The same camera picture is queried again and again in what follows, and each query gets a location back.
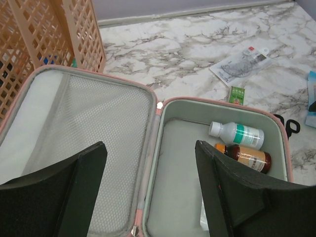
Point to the pink medicine kit case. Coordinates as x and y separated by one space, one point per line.
150 185

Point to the metal scissors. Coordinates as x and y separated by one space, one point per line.
291 126

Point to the long white packaged strip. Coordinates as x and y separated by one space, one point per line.
239 67

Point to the orange mesh file organizer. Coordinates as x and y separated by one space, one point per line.
34 33

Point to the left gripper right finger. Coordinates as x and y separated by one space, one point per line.
242 202

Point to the white medicine bottle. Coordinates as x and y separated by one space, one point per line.
234 133

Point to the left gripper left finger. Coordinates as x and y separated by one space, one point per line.
56 201

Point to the blue packet plastic bag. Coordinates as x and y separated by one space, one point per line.
311 115

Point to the small green box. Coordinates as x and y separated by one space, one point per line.
236 95

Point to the brown bottle orange cap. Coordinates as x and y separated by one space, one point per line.
255 159

